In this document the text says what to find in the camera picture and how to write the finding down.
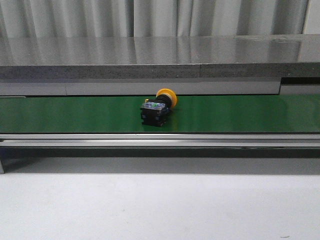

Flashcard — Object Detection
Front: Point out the green conveyor belt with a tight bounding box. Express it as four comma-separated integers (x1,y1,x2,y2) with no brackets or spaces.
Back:
0,94,320,134

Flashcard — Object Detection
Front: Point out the white pleated curtain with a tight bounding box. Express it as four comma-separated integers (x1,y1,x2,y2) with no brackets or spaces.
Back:
0,0,320,38

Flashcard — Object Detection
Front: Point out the grey stone slab bench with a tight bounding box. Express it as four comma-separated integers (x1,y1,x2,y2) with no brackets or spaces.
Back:
0,34,320,80

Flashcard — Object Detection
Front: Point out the grey rear conveyor rail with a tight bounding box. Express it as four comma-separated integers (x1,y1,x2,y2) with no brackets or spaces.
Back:
0,77,320,97

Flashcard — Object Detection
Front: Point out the aluminium front conveyor rail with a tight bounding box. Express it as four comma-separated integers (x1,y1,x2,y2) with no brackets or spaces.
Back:
0,133,320,148

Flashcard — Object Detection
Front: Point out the yellow black push button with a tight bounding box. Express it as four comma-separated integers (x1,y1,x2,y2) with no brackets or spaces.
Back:
140,88,178,127

